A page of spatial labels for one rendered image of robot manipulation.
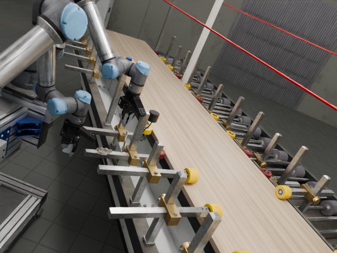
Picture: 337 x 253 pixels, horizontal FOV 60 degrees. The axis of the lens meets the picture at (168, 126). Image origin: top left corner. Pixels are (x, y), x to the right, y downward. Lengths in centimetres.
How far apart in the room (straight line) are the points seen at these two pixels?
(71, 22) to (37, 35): 12
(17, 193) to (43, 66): 111
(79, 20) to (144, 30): 715
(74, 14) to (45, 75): 36
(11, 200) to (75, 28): 136
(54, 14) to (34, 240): 155
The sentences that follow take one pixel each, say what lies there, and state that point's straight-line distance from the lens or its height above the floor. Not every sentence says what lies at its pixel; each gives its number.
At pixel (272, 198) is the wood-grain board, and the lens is 188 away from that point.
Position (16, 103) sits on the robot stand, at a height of 95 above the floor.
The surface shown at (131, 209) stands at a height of 96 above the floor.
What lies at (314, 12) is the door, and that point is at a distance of 836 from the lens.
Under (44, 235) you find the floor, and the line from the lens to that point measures 228.
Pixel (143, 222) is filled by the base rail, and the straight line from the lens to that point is 154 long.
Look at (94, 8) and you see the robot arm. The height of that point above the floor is 153.
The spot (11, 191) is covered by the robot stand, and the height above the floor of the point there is 21.
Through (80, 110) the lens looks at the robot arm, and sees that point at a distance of 139.
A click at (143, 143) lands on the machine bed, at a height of 74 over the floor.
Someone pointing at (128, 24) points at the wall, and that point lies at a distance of 834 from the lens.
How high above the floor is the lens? 176
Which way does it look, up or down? 25 degrees down
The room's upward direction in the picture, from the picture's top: 24 degrees clockwise
